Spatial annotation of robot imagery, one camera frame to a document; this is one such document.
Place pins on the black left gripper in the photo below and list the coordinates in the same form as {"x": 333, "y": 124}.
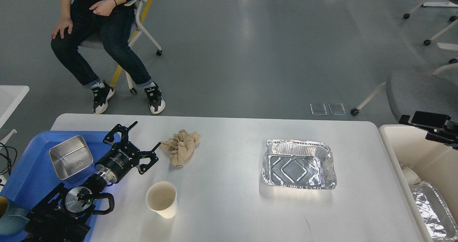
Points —
{"x": 117, "y": 162}

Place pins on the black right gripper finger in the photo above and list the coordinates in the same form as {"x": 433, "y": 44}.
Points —
{"x": 440, "y": 128}

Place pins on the stainless steel rectangular pan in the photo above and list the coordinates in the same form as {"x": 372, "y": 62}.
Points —
{"x": 72, "y": 159}

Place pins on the aluminium foil tray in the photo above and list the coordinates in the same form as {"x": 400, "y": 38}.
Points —
{"x": 298, "y": 164}

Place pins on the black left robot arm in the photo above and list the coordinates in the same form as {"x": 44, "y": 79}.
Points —
{"x": 62, "y": 215}

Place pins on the person's hand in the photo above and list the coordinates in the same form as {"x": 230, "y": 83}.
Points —
{"x": 104, "y": 7}

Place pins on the person's other hand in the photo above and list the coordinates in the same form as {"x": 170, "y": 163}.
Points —
{"x": 63, "y": 26}

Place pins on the white plastic bin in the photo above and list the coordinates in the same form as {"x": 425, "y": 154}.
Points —
{"x": 431, "y": 161}

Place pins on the grey office chair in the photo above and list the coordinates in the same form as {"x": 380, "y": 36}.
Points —
{"x": 409, "y": 91}

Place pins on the crumpled beige cloth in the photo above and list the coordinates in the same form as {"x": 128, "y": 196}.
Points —
{"x": 181, "y": 146}

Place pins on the white paper cup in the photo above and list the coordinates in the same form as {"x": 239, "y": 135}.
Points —
{"x": 161, "y": 198}

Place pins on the foil tray in bin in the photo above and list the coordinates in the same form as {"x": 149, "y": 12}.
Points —
{"x": 435, "y": 213}

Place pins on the clear floor plate right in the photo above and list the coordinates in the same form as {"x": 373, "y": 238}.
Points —
{"x": 337, "y": 108}

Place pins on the clear floor plate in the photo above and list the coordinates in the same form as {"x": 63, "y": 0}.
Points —
{"x": 337, "y": 108}
{"x": 318, "y": 109}

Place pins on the white chair under person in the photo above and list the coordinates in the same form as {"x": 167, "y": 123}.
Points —
{"x": 141, "y": 9}

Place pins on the clear floor plate left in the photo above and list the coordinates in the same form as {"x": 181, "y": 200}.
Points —
{"x": 318, "y": 109}

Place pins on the white side table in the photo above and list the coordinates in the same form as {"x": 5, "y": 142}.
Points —
{"x": 10, "y": 97}

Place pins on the teal ceramic cup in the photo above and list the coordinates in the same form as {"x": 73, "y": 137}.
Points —
{"x": 13, "y": 217}

